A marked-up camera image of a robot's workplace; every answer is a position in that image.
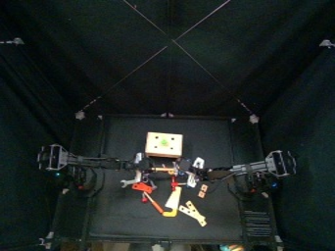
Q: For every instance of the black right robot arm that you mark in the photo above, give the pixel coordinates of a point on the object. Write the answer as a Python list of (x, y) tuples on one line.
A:
[(257, 166)]

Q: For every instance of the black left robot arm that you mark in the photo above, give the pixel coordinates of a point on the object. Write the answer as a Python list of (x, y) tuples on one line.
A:
[(83, 160)]

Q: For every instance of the silver toy wrench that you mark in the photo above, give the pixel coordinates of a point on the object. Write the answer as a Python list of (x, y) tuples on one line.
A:
[(127, 183)]

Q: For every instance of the short orange wooden strip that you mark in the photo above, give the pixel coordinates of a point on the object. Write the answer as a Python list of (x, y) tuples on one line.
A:
[(203, 190)]

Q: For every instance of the red toy screw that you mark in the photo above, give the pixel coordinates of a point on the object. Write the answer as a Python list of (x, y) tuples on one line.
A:
[(174, 184)]

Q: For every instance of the wooden box with holes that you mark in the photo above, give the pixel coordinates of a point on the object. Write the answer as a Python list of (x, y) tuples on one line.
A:
[(163, 146)]

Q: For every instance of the green toy peg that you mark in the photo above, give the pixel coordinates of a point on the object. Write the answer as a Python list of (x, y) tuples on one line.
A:
[(165, 142)]

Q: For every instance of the orange toy screwdriver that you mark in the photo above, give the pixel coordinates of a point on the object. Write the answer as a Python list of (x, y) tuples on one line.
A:
[(154, 204)]

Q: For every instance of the long wooden strip with holes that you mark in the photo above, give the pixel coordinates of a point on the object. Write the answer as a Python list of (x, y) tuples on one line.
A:
[(194, 213)]

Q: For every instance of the white text label sticker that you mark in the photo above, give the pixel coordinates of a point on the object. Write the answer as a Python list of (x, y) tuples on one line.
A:
[(257, 224)]

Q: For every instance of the grey frame corner bracket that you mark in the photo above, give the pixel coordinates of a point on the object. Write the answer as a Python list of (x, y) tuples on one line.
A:
[(15, 41), (254, 118), (166, 114), (326, 43), (81, 114)]

